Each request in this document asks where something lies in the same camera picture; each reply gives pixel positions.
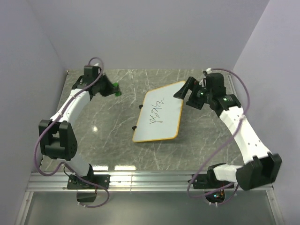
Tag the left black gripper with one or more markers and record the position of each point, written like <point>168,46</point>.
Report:
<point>109,90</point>

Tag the green whiteboard eraser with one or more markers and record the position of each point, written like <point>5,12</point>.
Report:
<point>117,90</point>

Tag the yellow framed whiteboard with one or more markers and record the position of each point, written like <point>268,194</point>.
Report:
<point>160,115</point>

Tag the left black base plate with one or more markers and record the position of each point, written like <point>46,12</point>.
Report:
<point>74,183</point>

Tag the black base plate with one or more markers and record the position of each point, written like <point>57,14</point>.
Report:
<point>74,183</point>
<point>202,181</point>

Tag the aluminium mounting rail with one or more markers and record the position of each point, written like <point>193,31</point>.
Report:
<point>120,181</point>

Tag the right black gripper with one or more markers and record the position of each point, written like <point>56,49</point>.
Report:
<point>192,101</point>

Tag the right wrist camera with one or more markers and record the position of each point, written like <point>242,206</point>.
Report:
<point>205,73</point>

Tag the whiteboard wire stand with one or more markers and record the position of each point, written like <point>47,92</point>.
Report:
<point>140,108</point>

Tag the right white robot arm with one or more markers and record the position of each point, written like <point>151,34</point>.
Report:
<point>260,166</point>

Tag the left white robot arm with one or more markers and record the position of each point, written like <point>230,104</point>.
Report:
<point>57,139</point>

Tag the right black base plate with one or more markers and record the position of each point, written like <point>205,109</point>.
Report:
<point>202,181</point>

